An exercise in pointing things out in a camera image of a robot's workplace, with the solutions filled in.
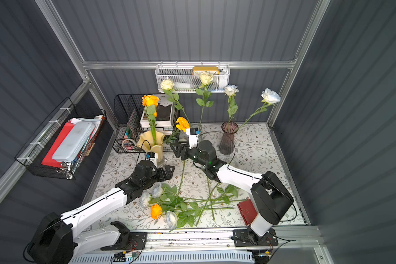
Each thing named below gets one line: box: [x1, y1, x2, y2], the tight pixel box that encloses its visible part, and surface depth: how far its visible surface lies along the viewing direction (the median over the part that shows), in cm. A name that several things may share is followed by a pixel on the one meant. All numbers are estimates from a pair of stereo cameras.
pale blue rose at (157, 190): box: [150, 182, 164, 198], surface depth 84 cm
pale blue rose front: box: [163, 210, 178, 230], surface depth 77 cm
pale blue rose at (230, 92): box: [224, 84, 240, 129], surface depth 88 cm
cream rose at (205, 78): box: [195, 72, 214, 128], surface depth 86 cm
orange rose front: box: [150, 203, 163, 220], surface depth 80 cm
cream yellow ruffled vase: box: [136, 130, 165, 163], surface depth 88 cm
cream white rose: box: [160, 78, 191, 126], surface depth 83 cm
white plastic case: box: [51, 121, 96, 163], surface depth 71 cm
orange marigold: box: [175, 116, 191, 132], surface depth 72 cm
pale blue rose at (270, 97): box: [234, 88, 282, 133], surface depth 75 cm
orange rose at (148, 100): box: [141, 95, 160, 107], surface depth 79 cm
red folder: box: [41, 120, 75, 168], surface depth 71 cm
